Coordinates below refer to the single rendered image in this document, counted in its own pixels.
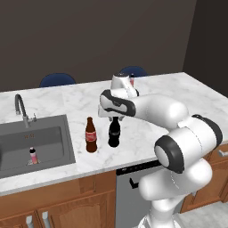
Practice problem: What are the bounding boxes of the silver cupboard handle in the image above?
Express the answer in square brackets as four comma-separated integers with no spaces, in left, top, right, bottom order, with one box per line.
[25,215,35,228]
[42,210,52,228]

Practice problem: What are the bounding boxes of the wooden cupboard door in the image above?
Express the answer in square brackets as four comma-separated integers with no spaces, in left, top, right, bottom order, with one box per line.
[36,190,118,228]
[0,209,39,228]
[180,160,228,214]

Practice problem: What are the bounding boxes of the wooden drawer front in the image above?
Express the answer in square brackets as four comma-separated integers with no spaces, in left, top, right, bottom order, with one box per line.
[204,143,228,165]

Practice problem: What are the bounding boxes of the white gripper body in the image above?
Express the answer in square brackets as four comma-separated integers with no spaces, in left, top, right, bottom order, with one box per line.
[97,105,126,120]

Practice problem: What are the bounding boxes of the large brown bottle red label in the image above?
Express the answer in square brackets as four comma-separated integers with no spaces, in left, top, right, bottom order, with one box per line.
[85,116,98,154]

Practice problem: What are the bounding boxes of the grey curved tap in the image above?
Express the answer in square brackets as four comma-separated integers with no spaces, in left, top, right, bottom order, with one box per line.
[14,94,38,129]

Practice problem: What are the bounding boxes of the grey sink basin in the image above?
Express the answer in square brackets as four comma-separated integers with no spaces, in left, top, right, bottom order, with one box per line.
[0,114,77,180]

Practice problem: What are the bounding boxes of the blue stool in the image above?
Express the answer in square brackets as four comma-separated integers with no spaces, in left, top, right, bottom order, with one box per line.
[38,72,77,88]
[118,65,149,78]

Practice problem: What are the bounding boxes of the black dishwasher handle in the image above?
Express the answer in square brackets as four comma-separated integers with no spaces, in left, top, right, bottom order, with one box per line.
[128,176,141,190]

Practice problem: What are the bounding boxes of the large black bottle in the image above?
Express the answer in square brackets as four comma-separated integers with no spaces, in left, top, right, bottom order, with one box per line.
[107,116,122,149]

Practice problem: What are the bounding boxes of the wooden panel under sink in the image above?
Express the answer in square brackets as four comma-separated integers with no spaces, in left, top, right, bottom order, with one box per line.
[0,169,118,212]

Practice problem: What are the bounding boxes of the grey dishwasher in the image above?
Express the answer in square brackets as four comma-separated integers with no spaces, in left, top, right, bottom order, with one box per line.
[115,159,185,228]

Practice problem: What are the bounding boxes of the small pink bottle dark cap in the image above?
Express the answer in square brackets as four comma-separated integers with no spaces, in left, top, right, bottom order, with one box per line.
[28,146,39,165]

